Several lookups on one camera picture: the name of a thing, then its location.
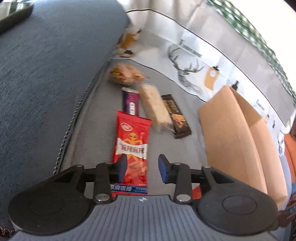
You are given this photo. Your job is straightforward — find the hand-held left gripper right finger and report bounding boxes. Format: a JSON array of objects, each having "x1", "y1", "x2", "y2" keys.
[{"x1": 158, "y1": 154, "x2": 230, "y2": 204}]

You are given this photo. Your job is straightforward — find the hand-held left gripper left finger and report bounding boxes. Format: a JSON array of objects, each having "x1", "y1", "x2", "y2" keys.
[{"x1": 52, "y1": 153, "x2": 128, "y2": 205}]

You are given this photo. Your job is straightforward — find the small red snack packet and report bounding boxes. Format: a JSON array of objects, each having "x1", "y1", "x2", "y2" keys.
[{"x1": 191, "y1": 184, "x2": 203, "y2": 200}]

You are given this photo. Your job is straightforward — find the dark brown snack packet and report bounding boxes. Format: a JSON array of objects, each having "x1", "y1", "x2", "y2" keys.
[{"x1": 161, "y1": 94, "x2": 192, "y2": 139}]

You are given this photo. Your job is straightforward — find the beige cracker packet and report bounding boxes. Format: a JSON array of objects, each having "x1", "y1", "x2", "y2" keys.
[{"x1": 139, "y1": 84, "x2": 174, "y2": 133}]

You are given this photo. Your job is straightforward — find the purple snack packet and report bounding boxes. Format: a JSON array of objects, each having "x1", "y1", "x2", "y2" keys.
[{"x1": 121, "y1": 87, "x2": 140, "y2": 116}]

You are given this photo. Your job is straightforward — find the brown cardboard box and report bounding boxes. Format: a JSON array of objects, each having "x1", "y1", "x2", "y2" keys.
[{"x1": 198, "y1": 85, "x2": 288, "y2": 210}]

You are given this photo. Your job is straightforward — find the clear bread bag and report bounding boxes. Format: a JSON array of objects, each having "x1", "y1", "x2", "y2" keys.
[{"x1": 108, "y1": 64, "x2": 145, "y2": 87}]

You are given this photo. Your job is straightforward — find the blue-grey sofa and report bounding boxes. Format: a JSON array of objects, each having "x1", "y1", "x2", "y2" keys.
[{"x1": 0, "y1": 0, "x2": 208, "y2": 234}]

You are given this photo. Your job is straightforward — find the orange cushion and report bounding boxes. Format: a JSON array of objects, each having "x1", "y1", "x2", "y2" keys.
[{"x1": 283, "y1": 134, "x2": 296, "y2": 183}]

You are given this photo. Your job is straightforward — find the grey deer print cloth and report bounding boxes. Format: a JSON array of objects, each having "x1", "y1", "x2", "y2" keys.
[{"x1": 111, "y1": 0, "x2": 296, "y2": 163}]

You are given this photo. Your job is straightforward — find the green checked cloth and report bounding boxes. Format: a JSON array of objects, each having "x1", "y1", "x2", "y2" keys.
[{"x1": 206, "y1": 0, "x2": 296, "y2": 98}]

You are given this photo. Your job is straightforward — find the black flat object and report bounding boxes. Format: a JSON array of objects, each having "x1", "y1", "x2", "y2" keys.
[{"x1": 0, "y1": 2, "x2": 34, "y2": 34}]

